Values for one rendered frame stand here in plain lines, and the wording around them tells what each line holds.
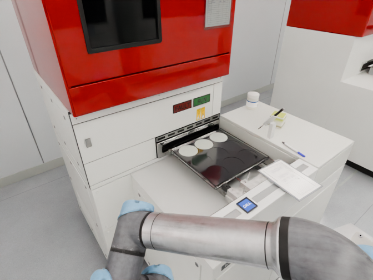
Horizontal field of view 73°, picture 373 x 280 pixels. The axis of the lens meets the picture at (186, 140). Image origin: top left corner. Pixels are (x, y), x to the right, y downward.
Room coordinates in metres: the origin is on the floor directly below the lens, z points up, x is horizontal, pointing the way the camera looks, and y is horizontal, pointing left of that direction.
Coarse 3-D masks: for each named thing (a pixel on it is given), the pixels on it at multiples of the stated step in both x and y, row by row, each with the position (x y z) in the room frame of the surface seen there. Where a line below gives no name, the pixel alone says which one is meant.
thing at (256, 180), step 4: (256, 176) 0.89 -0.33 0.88; (260, 176) 0.89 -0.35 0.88; (264, 176) 0.89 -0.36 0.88; (252, 180) 0.87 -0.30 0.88; (256, 180) 0.87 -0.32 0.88; (260, 180) 0.87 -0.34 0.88; (264, 180) 0.87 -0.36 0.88; (256, 184) 0.84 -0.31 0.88; (236, 188) 0.81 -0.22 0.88; (240, 188) 0.81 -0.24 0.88; (228, 196) 0.77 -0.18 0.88; (228, 200) 0.76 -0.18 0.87; (232, 200) 0.74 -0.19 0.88
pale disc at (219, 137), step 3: (210, 135) 1.22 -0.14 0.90; (213, 135) 1.22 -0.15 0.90; (216, 135) 1.22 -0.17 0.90; (219, 135) 1.22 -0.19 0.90; (222, 135) 1.22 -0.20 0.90; (225, 135) 1.22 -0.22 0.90; (210, 138) 1.19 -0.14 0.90; (213, 138) 1.19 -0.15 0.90; (216, 138) 1.19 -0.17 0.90; (219, 138) 1.19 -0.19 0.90; (222, 138) 1.19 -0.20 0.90; (225, 138) 1.19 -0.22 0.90; (216, 141) 1.16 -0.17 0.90; (219, 141) 1.16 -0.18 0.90; (222, 141) 1.16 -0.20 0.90
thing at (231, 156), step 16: (192, 144) 1.13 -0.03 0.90; (224, 144) 1.13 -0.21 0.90; (240, 144) 1.13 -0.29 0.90; (192, 160) 0.99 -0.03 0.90; (208, 160) 0.99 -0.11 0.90; (224, 160) 0.99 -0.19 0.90; (240, 160) 0.99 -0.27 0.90; (256, 160) 0.99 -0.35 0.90; (208, 176) 0.87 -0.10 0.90; (224, 176) 0.87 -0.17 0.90
